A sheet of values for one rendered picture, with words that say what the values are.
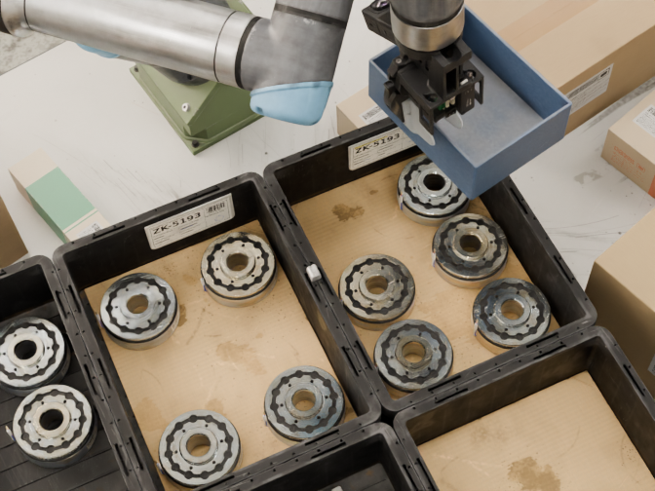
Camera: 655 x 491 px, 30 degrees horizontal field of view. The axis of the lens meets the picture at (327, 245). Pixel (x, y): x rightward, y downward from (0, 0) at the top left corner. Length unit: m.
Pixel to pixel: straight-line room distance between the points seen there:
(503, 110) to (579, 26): 0.41
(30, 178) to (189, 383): 0.47
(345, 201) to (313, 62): 0.57
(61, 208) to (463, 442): 0.71
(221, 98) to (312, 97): 0.71
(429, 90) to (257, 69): 0.20
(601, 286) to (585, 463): 0.24
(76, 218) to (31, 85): 0.33
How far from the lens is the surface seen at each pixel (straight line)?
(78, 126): 2.04
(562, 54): 1.88
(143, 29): 1.26
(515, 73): 1.53
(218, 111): 1.93
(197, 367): 1.64
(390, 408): 1.49
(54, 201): 1.89
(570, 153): 1.97
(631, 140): 1.91
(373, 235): 1.72
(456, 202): 1.71
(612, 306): 1.69
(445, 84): 1.29
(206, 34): 1.23
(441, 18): 1.22
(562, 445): 1.60
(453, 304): 1.67
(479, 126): 1.52
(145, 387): 1.64
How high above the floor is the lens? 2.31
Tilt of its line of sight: 60 degrees down
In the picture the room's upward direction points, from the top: 4 degrees counter-clockwise
